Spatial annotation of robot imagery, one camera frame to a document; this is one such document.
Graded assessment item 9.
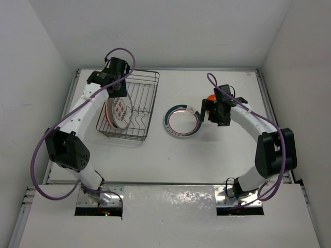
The orange plastic plate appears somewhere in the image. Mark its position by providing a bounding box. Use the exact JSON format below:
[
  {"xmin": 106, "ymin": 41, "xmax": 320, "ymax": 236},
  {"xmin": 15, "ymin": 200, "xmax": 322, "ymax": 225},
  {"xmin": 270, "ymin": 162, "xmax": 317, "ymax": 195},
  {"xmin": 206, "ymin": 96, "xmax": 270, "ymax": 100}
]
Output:
[{"xmin": 207, "ymin": 94, "xmax": 216, "ymax": 101}]

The wire dish rack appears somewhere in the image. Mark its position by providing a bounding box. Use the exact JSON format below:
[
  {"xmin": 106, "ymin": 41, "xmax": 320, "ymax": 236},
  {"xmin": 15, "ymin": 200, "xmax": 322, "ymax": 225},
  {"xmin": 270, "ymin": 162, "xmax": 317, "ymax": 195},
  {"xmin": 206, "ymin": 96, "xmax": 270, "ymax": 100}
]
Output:
[{"xmin": 96, "ymin": 70, "xmax": 160, "ymax": 142}]

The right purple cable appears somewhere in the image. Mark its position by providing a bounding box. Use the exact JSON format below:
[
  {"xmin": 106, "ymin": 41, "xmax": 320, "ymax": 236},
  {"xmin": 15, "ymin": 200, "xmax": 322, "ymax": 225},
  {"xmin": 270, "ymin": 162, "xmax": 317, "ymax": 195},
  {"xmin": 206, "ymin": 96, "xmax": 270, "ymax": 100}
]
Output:
[{"xmin": 206, "ymin": 72, "xmax": 287, "ymax": 210}]

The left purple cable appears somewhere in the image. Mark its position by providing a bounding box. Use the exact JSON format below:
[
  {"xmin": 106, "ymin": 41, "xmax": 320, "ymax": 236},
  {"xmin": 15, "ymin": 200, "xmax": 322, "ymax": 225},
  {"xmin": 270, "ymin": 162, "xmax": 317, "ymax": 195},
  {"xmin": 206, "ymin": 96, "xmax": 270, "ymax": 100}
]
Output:
[{"xmin": 30, "ymin": 48, "xmax": 137, "ymax": 201}]

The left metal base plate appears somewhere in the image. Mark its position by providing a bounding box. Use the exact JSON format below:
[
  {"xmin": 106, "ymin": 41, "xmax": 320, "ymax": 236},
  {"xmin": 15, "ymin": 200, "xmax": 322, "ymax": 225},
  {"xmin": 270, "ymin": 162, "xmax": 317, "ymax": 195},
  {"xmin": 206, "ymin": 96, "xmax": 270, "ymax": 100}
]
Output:
[{"xmin": 76, "ymin": 184, "xmax": 124, "ymax": 208}]

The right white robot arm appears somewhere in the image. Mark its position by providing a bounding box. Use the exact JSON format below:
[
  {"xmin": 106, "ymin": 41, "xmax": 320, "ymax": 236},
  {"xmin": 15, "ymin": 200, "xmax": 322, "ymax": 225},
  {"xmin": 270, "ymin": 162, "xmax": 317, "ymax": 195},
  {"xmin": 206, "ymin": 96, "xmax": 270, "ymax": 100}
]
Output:
[{"xmin": 199, "ymin": 85, "xmax": 297, "ymax": 199}]

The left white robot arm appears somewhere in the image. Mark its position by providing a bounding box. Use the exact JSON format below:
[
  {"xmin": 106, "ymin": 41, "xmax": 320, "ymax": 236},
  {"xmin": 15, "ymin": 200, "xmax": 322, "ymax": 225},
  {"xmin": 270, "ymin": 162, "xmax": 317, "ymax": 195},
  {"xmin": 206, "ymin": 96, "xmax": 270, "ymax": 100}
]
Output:
[{"xmin": 45, "ymin": 57, "xmax": 130, "ymax": 190}]

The white plate grey rim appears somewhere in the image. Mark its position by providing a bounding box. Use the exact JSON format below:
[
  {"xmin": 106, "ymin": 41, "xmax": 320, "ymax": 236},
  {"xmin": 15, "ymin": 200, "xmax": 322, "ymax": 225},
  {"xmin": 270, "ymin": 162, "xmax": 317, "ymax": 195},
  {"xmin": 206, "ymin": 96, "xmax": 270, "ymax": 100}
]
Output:
[{"xmin": 111, "ymin": 93, "xmax": 133, "ymax": 129}]

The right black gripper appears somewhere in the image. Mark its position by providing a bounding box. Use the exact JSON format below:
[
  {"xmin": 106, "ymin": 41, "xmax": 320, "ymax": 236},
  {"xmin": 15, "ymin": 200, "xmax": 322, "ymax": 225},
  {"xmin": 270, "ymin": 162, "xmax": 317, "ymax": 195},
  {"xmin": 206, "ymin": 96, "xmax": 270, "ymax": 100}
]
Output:
[{"xmin": 200, "ymin": 99, "xmax": 230, "ymax": 126}]

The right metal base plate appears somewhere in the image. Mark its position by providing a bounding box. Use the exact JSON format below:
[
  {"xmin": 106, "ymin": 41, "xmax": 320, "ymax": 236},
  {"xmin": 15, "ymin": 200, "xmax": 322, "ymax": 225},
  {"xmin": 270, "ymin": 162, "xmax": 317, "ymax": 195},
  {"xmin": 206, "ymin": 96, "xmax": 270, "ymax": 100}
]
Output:
[{"xmin": 214, "ymin": 184, "xmax": 262, "ymax": 208}]

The purple cable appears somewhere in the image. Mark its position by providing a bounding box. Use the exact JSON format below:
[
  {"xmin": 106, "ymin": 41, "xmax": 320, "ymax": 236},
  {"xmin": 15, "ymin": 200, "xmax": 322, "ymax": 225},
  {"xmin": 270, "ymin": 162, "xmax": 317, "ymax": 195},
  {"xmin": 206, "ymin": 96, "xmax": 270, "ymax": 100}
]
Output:
[
  {"xmin": 206, "ymin": 72, "xmax": 287, "ymax": 210},
  {"xmin": 30, "ymin": 48, "xmax": 137, "ymax": 201}
]

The white plate red rim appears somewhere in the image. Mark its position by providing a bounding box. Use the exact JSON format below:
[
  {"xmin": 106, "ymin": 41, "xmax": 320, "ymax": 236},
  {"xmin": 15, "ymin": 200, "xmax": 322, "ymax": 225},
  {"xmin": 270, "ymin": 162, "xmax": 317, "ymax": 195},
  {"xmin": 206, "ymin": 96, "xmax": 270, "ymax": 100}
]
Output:
[{"xmin": 163, "ymin": 104, "xmax": 201, "ymax": 138}]

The white plate teal rim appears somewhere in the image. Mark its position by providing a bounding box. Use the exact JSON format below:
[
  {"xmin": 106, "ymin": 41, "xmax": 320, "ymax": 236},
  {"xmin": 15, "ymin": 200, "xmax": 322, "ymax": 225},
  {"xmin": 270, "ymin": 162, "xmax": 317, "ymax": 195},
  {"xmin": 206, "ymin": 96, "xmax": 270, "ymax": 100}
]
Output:
[{"xmin": 103, "ymin": 101, "xmax": 114, "ymax": 128}]

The metal base plate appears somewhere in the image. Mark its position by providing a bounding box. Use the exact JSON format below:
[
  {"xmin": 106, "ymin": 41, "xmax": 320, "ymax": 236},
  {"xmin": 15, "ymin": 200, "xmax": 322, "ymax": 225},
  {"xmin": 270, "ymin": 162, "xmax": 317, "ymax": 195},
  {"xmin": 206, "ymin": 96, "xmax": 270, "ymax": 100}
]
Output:
[
  {"xmin": 214, "ymin": 184, "xmax": 262, "ymax": 208},
  {"xmin": 76, "ymin": 184, "xmax": 124, "ymax": 208}
]

